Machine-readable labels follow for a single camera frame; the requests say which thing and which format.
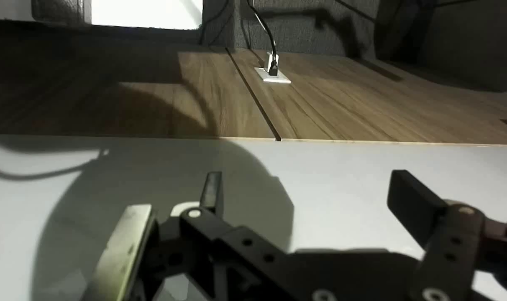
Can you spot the large white whiteboard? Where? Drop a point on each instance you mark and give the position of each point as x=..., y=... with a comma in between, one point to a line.
x=347, y=184

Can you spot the white socket plate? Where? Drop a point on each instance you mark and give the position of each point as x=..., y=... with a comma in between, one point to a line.
x=275, y=77

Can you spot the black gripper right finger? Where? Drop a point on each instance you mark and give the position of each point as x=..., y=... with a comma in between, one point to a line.
x=447, y=244

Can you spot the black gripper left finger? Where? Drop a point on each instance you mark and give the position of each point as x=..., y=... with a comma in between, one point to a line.
x=230, y=251

